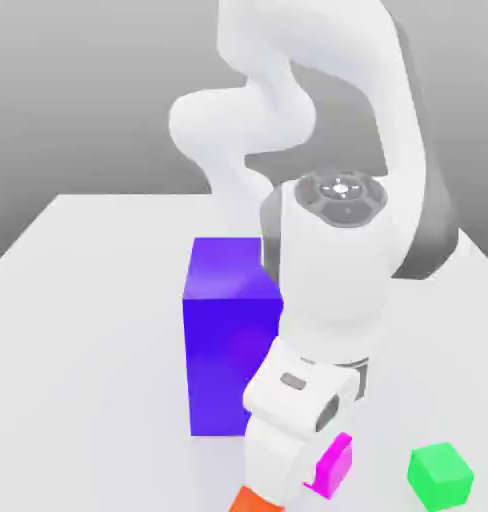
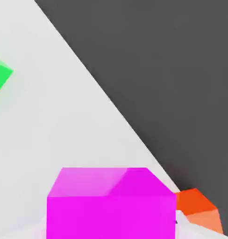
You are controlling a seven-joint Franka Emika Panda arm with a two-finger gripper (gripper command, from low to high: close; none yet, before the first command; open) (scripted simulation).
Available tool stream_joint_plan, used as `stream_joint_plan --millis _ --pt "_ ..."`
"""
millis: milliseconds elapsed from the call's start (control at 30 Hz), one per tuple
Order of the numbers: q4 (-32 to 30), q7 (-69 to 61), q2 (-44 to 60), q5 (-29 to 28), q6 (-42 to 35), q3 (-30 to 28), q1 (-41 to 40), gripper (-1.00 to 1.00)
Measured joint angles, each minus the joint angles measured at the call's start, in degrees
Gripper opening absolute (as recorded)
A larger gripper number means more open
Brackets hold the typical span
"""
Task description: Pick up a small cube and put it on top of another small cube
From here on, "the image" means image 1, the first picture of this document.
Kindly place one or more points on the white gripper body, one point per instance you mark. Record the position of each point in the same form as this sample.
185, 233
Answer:
278, 464

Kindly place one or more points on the small orange cube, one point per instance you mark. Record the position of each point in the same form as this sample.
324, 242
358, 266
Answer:
252, 503

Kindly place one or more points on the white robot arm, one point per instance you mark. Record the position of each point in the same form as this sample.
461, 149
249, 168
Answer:
332, 280

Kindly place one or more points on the small magenta cube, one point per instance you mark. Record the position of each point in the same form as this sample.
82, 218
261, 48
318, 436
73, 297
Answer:
335, 466

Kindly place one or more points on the small green cube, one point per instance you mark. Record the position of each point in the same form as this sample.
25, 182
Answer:
440, 478

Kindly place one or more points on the large purple box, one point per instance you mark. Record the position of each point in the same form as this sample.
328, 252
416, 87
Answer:
224, 344

